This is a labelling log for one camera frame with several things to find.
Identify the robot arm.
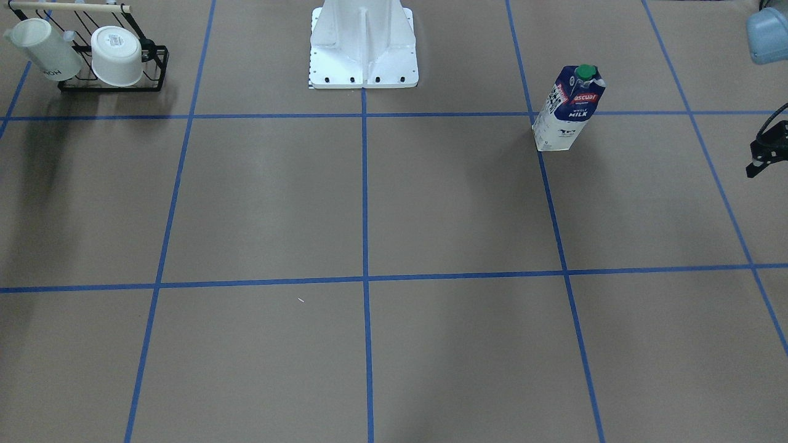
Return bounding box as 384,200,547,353
746,1,787,178

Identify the white cup in rack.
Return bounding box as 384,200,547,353
90,26,143,87

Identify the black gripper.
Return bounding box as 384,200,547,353
746,121,787,178

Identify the white mug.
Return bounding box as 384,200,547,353
3,18,82,82

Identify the blue white milk carton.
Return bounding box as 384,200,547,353
532,64,607,152

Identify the black wire cup rack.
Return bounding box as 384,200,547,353
3,1,170,92

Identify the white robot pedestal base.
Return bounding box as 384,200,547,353
308,1,419,89

